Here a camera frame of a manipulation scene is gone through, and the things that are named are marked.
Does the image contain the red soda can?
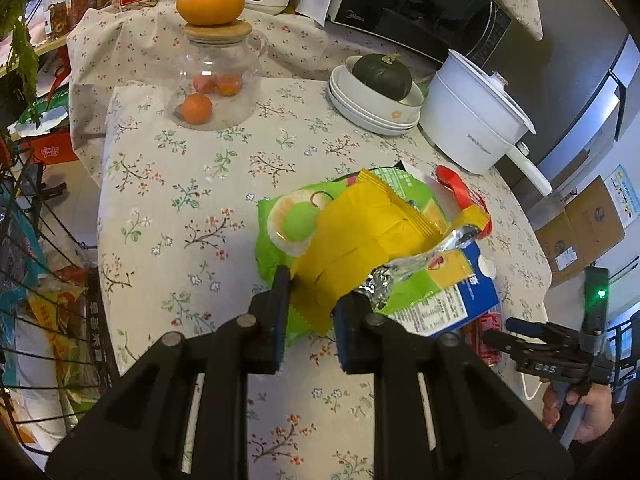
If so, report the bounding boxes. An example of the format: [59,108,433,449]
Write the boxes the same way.
[462,311,504,366]

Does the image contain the blue white carton box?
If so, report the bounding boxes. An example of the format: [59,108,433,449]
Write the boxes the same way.
[387,159,501,339]

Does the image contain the yellow snack wrapper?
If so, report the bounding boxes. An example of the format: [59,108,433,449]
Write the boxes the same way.
[291,168,491,336]

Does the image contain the green snack bag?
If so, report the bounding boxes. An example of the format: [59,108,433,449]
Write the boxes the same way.
[254,167,476,348]

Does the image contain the red snack wrapper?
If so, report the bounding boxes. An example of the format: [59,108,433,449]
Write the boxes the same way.
[435,165,492,240]

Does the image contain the white trash bin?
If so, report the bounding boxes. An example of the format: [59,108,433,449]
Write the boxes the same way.
[520,373,542,402]

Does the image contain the right hand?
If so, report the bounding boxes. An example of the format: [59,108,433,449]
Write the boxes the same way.
[542,384,615,443]

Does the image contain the upper cardboard box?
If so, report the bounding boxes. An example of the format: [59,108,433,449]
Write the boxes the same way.
[535,177,625,286]

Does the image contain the floral tablecloth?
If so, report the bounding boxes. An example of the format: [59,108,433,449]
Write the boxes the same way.
[67,0,551,479]

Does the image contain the blue white poster box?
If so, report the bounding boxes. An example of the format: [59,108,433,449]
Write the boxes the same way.
[604,165,640,229]

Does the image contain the white electric cooking pot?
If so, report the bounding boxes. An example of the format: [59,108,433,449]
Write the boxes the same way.
[419,50,552,196]

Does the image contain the white stacked plates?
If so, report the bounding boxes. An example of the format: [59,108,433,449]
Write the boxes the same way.
[328,65,424,136]

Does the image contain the white floral bowl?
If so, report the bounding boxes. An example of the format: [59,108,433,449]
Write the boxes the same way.
[334,55,424,124]

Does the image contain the small orange in jar front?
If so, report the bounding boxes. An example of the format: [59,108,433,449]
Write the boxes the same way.
[180,93,213,126]

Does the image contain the small orange in jar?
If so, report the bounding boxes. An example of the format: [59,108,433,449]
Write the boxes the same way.
[216,73,243,96]
[192,74,217,93]
[180,93,213,126]

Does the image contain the grey refrigerator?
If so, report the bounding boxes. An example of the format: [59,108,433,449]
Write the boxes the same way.
[484,0,639,198]

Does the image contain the small orange in jar right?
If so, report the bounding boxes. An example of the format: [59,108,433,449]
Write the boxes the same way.
[216,73,243,96]

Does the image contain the glass jar with cork lid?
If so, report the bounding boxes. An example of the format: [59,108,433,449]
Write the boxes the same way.
[165,20,268,131]

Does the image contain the small orange in jar middle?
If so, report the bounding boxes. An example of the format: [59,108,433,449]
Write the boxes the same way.
[192,74,217,93]

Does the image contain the dark green pumpkin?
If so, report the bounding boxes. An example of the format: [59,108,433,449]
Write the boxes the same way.
[352,53,412,101]

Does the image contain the black microwave oven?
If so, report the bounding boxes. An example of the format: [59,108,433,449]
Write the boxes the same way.
[328,0,512,66]

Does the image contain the green leafy vegetable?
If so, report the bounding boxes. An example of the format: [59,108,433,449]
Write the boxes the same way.
[1,0,41,125]

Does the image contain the black wire rack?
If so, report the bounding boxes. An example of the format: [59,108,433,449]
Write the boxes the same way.
[1,138,118,460]

